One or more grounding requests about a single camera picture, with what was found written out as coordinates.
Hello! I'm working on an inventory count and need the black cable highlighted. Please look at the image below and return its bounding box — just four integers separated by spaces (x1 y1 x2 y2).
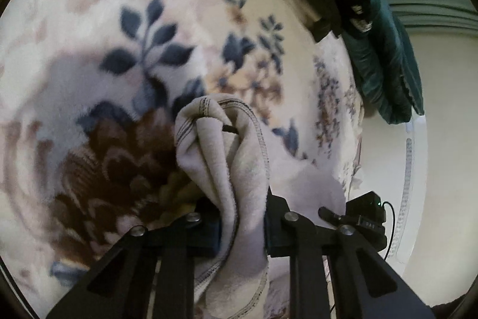
380 200 397 262

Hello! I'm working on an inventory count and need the beige small garment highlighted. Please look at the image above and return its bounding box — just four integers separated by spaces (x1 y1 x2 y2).
173 93 347 319

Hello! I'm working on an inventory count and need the floral fleece blanket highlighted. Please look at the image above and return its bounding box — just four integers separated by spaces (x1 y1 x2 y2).
1 0 362 318

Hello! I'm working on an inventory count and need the dark green clothes pile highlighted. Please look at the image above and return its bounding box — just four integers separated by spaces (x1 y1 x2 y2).
238 0 427 126

